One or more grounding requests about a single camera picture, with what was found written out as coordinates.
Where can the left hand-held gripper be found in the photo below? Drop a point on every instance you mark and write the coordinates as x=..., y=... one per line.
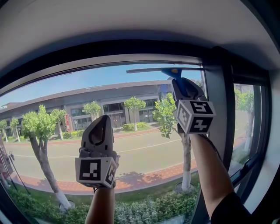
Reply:
x=89, y=170

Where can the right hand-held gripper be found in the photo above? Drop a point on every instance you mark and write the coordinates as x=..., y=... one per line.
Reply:
x=197, y=118

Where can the blue squeegee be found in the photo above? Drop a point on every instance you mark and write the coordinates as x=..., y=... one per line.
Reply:
x=176, y=75

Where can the large window glass pane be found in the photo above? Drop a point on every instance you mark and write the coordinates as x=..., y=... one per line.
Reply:
x=98, y=76

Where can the person's right forearm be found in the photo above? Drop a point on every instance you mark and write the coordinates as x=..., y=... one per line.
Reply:
x=207, y=170

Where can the red vertical banner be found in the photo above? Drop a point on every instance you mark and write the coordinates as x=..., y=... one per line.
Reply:
x=67, y=122

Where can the dark brown building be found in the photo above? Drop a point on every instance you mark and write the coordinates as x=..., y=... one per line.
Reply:
x=109, y=94

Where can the small brown building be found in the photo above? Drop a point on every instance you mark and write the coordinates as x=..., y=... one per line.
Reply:
x=245, y=88

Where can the narrow side window pane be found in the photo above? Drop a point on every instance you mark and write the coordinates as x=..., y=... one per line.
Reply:
x=242, y=120

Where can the green hedge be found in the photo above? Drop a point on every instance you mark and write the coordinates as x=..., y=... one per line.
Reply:
x=142, y=210

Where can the person's black sleeve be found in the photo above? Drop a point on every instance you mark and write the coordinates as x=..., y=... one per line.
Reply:
x=232, y=212

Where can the window with dark frame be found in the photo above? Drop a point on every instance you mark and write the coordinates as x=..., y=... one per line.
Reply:
x=216, y=76

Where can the black lamp post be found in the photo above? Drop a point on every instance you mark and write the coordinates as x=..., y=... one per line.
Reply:
x=11, y=157

